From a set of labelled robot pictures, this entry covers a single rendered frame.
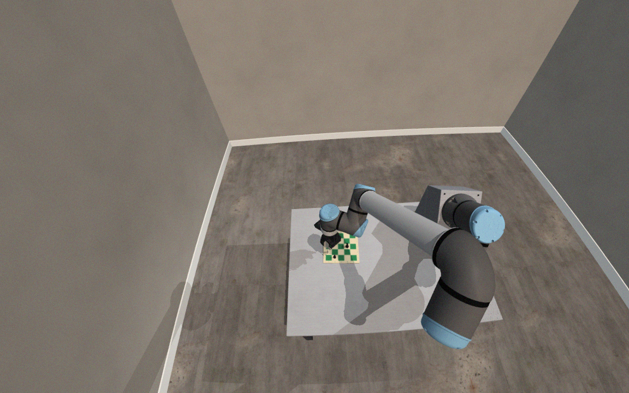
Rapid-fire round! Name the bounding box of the green and cream chessboard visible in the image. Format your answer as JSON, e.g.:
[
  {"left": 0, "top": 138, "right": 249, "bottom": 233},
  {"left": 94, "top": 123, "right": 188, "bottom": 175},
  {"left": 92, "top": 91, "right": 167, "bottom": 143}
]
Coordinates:
[{"left": 323, "top": 231, "right": 359, "bottom": 263}]

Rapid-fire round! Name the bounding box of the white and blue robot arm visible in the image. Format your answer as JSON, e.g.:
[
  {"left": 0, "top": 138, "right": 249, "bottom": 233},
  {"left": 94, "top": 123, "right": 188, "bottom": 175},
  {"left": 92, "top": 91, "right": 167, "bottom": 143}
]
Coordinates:
[{"left": 314, "top": 184, "right": 505, "bottom": 349}]

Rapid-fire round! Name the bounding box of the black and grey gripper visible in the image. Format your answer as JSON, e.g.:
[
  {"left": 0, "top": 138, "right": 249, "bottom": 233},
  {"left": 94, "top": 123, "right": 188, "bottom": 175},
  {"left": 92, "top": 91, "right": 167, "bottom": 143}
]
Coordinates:
[{"left": 320, "top": 232, "right": 341, "bottom": 250}]

